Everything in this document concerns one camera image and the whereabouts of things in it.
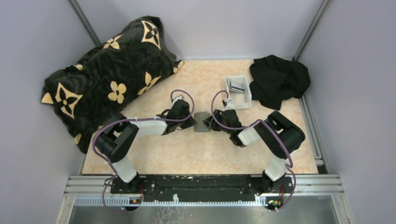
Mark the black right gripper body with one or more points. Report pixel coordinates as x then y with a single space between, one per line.
215 127

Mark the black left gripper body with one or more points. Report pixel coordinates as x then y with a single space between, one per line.
185 123

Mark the grey card holder wallet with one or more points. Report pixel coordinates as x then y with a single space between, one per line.
200 118

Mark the white plastic card tray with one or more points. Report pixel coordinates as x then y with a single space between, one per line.
239 93

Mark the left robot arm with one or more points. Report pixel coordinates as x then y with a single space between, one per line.
116 138

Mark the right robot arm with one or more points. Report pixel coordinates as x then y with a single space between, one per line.
280 135

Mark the grey cards in tray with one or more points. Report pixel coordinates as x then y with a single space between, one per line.
236 87

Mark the black crumpled cloth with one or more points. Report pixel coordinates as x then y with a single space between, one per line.
275 80

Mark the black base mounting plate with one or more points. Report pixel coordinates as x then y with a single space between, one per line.
200 188

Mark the black floral pillow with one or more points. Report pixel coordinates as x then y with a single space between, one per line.
109 77

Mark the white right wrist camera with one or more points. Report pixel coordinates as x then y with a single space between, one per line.
228 105

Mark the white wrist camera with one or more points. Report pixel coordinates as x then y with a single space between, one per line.
177 98
228 105

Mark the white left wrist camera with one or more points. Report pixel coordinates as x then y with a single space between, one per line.
177 98

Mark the white cable duct strip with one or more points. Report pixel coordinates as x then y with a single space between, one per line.
125 201

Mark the aluminium frame rail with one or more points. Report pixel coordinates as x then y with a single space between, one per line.
302 184

